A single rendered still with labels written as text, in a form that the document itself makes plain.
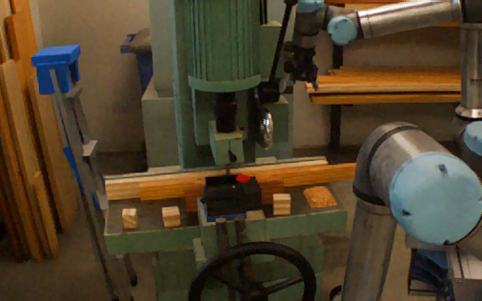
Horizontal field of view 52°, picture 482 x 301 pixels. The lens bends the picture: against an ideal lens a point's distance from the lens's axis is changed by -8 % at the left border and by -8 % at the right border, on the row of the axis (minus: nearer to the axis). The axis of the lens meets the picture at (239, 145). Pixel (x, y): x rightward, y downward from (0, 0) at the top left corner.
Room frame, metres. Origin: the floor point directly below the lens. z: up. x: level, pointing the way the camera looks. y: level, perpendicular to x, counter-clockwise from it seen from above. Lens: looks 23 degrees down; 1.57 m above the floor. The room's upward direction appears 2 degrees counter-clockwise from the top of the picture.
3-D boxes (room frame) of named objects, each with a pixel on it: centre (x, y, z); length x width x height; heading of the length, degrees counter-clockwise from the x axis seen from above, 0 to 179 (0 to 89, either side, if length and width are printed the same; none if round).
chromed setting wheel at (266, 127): (1.41, -0.07, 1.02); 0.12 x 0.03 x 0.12; 9
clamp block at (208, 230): (1.07, 0.02, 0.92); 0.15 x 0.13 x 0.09; 99
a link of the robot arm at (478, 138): (1.29, -0.69, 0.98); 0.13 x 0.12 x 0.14; 168
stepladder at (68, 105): (1.94, 0.64, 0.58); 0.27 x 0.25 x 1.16; 92
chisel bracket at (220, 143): (1.28, 0.03, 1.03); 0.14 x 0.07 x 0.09; 9
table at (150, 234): (1.15, 0.04, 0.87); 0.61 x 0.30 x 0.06; 99
